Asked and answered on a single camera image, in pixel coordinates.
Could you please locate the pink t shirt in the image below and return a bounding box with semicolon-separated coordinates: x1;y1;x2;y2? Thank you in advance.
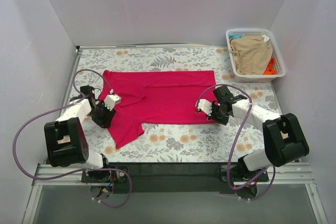
100;70;216;149

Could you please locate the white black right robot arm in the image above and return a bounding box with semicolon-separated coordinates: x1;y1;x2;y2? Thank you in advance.
208;86;310;181

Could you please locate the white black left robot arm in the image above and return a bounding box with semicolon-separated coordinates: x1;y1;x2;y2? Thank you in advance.
44;86;121;182

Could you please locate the floral table mat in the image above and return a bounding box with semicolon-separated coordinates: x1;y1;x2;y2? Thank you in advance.
75;46;281;163

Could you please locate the beige t shirt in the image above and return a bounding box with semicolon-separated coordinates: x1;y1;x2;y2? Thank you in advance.
230;35;273;75

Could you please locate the orange t shirt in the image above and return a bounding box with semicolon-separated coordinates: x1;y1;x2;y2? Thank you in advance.
263;57;277;75

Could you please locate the white plastic basket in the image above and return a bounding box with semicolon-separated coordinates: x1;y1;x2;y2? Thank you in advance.
226;28;286;82

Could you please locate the blue t shirt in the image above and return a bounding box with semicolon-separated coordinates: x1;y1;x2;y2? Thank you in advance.
228;34;242;39

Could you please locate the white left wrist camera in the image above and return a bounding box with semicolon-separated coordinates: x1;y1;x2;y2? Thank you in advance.
104;94;121;111

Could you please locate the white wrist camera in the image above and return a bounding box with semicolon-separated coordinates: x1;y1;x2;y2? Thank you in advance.
195;99;212;116
104;94;121;111

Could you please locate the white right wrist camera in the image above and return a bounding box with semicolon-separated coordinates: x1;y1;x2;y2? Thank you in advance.
195;99;212;116

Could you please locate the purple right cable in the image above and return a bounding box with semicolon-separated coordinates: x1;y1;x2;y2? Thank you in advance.
194;84;276;201

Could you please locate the purple cable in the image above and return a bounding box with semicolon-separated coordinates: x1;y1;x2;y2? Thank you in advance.
12;69;132;208
194;84;276;201

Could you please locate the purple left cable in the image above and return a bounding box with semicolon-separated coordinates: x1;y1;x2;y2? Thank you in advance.
12;69;132;208

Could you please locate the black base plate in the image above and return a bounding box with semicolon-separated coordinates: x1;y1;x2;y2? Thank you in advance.
81;162;261;194

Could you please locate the aluminium frame rail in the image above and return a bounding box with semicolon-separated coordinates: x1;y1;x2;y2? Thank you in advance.
35;162;316;184

